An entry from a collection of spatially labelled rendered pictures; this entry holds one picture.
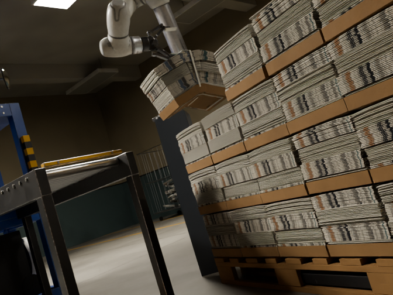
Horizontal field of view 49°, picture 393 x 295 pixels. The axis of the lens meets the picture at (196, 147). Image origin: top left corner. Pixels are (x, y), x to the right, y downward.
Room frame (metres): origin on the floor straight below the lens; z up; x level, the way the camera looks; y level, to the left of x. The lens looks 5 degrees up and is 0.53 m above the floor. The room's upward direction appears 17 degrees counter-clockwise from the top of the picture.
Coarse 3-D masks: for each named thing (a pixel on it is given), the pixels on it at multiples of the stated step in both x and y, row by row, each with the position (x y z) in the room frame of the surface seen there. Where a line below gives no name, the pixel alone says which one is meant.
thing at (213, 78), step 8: (200, 56) 2.16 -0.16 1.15; (208, 56) 2.18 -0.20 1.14; (208, 64) 2.18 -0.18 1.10; (216, 64) 2.19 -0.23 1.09; (208, 72) 2.18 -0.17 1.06; (216, 72) 2.19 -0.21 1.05; (208, 80) 2.17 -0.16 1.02; (216, 80) 2.19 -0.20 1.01; (208, 96) 2.19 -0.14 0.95; (216, 96) 2.19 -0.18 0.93; (224, 96) 2.20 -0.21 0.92; (192, 104) 2.34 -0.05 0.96; (200, 104) 2.33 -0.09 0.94; (208, 104) 2.32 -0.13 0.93; (216, 104) 2.33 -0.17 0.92
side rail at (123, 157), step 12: (120, 156) 2.23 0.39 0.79; (132, 156) 2.23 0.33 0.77; (120, 168) 2.25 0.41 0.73; (132, 168) 2.21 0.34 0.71; (84, 180) 2.47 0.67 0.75; (96, 180) 2.40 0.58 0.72; (108, 180) 2.33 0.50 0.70; (60, 192) 2.66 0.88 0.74; (72, 192) 2.58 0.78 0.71; (84, 192) 2.50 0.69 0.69; (36, 204) 2.87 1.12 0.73; (24, 216) 3.01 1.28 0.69
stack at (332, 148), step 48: (240, 96) 1.78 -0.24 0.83; (288, 96) 1.55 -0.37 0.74; (336, 96) 1.37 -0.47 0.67; (192, 144) 2.21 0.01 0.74; (288, 144) 1.61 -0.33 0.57; (336, 144) 1.42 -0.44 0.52; (240, 192) 1.97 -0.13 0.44; (336, 192) 1.48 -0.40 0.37; (240, 240) 2.07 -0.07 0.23; (288, 240) 1.78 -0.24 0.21; (336, 240) 1.55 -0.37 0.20; (384, 240) 1.37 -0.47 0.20; (288, 288) 1.85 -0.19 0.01; (336, 288) 1.64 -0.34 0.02; (384, 288) 1.42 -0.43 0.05
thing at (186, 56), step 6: (186, 54) 2.14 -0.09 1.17; (192, 54) 2.15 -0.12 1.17; (198, 54) 2.16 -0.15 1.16; (186, 60) 2.13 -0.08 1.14; (198, 60) 2.16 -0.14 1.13; (192, 66) 2.15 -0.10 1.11; (198, 66) 2.16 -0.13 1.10; (192, 72) 2.15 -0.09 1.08; (198, 72) 2.16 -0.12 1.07; (198, 96) 2.19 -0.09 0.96; (192, 102) 2.31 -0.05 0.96
